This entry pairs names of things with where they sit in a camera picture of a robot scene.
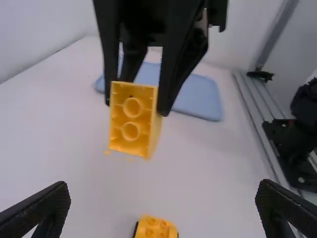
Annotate silver rails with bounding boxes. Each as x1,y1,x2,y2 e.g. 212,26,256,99
232,70,317,199

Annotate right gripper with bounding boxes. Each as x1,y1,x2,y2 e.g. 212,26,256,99
93,0,228,118

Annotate blue mat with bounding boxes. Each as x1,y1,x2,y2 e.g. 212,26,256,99
93,60,225,122

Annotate yellow toy brick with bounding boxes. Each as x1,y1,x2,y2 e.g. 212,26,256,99
106,80,164,161

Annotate yellow toy car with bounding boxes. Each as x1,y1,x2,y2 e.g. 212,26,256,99
133,214,179,238

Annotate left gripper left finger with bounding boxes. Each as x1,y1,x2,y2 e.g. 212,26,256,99
0,180,72,238

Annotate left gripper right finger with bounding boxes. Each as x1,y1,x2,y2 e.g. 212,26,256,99
256,178,317,238

